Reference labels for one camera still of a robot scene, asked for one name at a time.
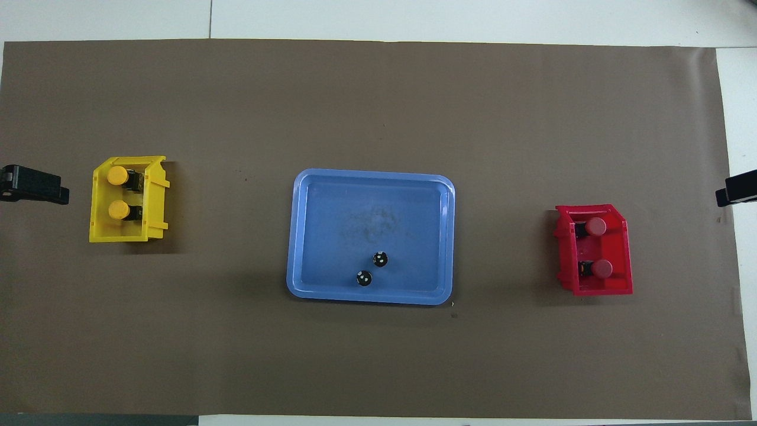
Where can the blue plastic tray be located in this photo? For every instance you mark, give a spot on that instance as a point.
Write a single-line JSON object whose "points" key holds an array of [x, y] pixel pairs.
{"points": [[331, 225]]}

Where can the brown paper table mat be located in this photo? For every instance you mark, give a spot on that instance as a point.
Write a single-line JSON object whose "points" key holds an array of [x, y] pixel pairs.
{"points": [[378, 106]]}

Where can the yellow push button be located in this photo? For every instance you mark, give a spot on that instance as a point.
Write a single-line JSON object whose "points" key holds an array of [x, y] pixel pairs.
{"points": [[117, 176], [119, 209]]}

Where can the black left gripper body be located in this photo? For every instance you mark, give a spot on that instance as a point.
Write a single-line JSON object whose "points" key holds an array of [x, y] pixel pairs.
{"points": [[29, 180]]}

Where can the yellow plastic storage bin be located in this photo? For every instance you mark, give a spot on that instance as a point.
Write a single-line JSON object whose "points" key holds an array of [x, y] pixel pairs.
{"points": [[157, 201]]}

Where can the black cylindrical capacitor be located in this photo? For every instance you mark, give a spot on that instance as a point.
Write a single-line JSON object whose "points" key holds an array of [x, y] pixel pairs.
{"points": [[364, 278], [380, 258]]}

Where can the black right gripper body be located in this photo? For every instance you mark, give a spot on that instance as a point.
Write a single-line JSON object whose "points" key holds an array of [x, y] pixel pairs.
{"points": [[744, 188]]}

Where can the red push button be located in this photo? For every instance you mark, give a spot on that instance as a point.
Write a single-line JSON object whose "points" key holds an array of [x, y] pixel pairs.
{"points": [[602, 269], [596, 226]]}

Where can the red plastic storage bin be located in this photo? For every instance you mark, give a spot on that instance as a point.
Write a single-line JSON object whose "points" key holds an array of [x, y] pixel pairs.
{"points": [[621, 254]]}

